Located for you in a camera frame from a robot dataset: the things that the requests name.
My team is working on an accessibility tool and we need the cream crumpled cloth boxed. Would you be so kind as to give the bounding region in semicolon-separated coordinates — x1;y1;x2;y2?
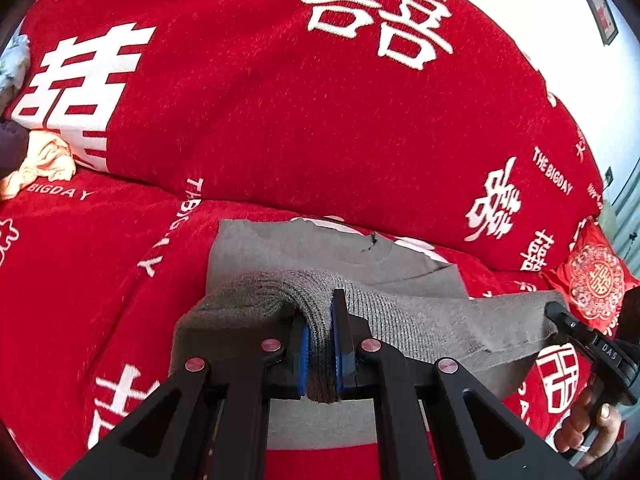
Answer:
0;130;76;201

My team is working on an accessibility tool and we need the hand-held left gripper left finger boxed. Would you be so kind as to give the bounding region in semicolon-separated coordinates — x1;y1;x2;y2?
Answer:
60;310;313;480

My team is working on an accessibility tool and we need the red printed blanket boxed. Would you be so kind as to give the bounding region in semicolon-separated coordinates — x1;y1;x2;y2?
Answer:
0;0;631;480

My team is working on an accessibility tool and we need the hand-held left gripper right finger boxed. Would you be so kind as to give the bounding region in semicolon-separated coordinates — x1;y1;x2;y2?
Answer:
330;288;586;480

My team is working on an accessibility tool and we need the person's right forearm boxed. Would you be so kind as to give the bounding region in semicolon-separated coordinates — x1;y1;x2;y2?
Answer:
580;442;623;480

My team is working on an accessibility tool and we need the dark purple cloth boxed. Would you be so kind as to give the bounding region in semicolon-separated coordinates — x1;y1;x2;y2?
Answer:
0;120;31;181

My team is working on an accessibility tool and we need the person's right hand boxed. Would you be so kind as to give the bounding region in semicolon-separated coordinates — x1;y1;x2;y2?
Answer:
552;387;626;471

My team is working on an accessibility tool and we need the black picture frame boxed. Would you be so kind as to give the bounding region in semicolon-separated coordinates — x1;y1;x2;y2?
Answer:
585;0;620;46

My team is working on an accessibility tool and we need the red embroidered cushion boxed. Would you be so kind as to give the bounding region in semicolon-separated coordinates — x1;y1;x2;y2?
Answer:
540;216;640;336

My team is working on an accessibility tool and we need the grey knit sweater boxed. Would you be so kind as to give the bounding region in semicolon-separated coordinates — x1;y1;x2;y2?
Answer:
170;217;571;451

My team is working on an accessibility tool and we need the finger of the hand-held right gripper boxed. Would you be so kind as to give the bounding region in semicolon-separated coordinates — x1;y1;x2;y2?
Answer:
545;301;602;357

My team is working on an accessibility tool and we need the pale floral cloth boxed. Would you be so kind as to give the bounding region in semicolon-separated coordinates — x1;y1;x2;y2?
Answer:
0;30;31;111

